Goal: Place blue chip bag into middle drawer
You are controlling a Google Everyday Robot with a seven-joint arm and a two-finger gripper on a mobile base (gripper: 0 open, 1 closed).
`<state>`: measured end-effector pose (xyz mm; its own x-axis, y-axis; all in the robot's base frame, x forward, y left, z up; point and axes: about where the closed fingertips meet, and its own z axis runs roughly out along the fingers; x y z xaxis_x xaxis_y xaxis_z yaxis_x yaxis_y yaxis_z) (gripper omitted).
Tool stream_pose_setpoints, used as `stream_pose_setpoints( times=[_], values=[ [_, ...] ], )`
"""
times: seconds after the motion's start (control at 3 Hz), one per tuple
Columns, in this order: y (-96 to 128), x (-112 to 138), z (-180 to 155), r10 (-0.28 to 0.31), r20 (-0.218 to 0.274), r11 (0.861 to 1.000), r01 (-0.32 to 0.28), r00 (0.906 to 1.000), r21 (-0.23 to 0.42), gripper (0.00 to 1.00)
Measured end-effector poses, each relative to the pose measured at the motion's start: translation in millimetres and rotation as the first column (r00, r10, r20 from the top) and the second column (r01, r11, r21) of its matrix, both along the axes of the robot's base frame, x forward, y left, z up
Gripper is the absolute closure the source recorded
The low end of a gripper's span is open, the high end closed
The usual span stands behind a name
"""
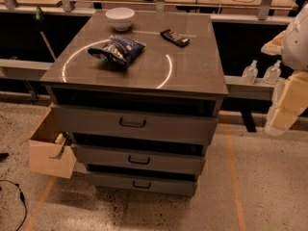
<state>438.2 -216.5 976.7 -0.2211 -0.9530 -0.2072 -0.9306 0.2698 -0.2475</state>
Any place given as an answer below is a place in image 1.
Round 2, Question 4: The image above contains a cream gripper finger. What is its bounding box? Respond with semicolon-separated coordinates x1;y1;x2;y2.
265;71;308;136

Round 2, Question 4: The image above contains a grey drawer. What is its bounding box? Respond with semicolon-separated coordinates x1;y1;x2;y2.
72;143;205;175
52;104;217;144
86;173;197;196

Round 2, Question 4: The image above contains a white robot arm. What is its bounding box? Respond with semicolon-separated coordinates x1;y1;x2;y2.
261;4;308;136

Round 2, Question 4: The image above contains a grey drawer cabinet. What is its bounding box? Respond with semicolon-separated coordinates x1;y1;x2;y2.
41;11;228;184

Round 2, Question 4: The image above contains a grey bottom drawer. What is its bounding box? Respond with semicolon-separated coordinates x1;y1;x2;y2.
86;173;197;196

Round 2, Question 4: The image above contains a blue chip bag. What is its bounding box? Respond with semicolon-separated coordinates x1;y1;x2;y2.
88;36;145;67

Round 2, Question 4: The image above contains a grey top drawer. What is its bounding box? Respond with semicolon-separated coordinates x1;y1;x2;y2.
52;104;217;144

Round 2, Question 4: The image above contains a clear sanitizer bottle right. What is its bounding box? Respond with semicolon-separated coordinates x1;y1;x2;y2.
263;60;281;85

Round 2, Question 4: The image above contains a clear sanitizer bottle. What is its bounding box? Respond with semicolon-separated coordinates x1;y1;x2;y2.
263;60;281;85
242;60;258;84

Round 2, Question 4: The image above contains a clear sanitizer bottle left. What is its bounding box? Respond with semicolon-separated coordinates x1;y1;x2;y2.
242;60;258;84

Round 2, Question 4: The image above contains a dark snack bar packet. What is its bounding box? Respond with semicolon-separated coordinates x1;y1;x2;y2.
160;29;190;48

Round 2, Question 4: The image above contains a white ceramic bowl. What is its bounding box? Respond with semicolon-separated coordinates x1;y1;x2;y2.
106;8;135;31

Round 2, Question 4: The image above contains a cardboard box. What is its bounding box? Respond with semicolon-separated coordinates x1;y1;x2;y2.
28;108;76;179

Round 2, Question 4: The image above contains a grey metal rail shelf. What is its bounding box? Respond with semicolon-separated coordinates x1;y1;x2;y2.
0;59;273;100

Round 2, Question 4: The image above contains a black floor cable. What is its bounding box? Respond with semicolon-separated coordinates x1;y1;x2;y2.
0;179;29;231

